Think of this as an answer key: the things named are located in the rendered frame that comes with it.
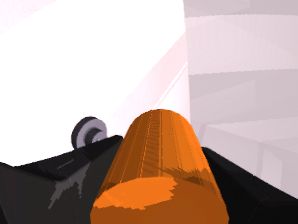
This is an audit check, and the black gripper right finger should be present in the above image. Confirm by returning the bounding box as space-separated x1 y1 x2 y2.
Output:
202 147 298 224

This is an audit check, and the orange knob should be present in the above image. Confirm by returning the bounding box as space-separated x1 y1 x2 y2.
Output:
89 108 229 224

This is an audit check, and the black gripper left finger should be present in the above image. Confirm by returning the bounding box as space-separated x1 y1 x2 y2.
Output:
0 135 122 224

